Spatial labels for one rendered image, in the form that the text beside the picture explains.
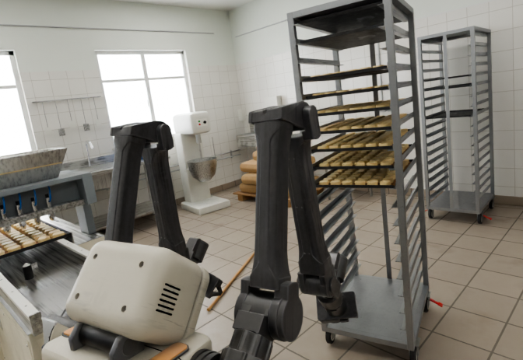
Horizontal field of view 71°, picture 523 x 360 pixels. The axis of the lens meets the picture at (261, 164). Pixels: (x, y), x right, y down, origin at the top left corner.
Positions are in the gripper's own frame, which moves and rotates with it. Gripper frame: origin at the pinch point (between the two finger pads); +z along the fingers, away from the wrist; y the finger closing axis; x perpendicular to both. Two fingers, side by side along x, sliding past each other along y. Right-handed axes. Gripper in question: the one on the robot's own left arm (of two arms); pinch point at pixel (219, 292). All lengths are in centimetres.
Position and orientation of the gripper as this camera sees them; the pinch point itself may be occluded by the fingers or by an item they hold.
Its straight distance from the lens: 131.5
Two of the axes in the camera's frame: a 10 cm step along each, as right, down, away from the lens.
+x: -5.3, 7.8, -3.4
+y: -7.0, -1.7, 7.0
